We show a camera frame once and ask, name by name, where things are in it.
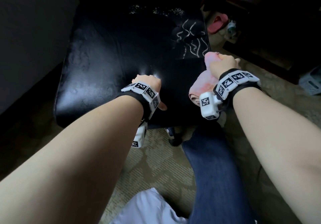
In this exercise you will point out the right wrist marker band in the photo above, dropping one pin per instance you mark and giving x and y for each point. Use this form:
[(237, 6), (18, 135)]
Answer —
[(233, 83)]

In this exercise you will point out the person's left forearm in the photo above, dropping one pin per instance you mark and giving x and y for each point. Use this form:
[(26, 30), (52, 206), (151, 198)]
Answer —
[(70, 161)]

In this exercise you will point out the left wrist marker band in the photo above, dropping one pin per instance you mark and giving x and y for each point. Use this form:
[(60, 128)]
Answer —
[(145, 92)]

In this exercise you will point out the clear plastic bottle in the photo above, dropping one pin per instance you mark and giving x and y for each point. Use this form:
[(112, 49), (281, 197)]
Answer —
[(232, 28)]

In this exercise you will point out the person's left hand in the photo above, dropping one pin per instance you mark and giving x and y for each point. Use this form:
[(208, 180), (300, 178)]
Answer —
[(150, 80)]

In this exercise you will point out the person's right hand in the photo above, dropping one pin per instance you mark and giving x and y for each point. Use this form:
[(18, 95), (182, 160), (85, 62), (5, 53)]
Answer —
[(225, 64)]

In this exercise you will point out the red slipper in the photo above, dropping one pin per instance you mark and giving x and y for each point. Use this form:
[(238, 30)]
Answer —
[(217, 23)]

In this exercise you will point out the black office chair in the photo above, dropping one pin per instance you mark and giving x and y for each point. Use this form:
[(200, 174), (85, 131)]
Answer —
[(112, 55)]

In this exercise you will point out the pink cleaning cloth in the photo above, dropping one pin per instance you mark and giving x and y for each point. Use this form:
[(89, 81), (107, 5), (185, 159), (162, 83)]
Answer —
[(203, 83)]

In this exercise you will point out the blue trousers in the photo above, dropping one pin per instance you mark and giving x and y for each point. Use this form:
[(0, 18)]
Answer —
[(218, 176)]

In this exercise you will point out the pale blue basket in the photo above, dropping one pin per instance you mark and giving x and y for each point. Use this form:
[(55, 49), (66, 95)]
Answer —
[(311, 82)]

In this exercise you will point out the person's right forearm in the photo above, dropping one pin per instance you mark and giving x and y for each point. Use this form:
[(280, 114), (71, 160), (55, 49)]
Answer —
[(281, 143)]

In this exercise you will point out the white fabric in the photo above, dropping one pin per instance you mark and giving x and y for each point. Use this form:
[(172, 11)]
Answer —
[(145, 208)]

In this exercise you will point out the wrist marker band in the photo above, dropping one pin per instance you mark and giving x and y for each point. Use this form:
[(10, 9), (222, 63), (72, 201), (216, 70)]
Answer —
[(145, 92), (233, 83)]

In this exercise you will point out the red wooden table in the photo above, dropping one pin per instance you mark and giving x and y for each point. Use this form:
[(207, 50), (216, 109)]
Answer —
[(275, 18)]

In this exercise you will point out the white shoe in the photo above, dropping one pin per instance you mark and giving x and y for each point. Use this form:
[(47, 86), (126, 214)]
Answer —
[(221, 122)]

